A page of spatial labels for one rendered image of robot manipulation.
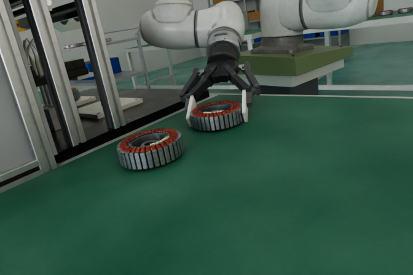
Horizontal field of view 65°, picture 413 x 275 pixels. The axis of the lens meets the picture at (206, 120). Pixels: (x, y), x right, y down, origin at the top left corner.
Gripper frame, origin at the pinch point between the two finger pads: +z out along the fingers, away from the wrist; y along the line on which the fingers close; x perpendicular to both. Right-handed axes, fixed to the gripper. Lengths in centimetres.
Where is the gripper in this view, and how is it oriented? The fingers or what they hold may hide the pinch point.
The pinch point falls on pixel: (217, 113)
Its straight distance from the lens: 69.4
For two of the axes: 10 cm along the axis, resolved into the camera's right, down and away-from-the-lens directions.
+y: 9.7, -0.9, -2.4
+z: -1.0, 7.5, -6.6
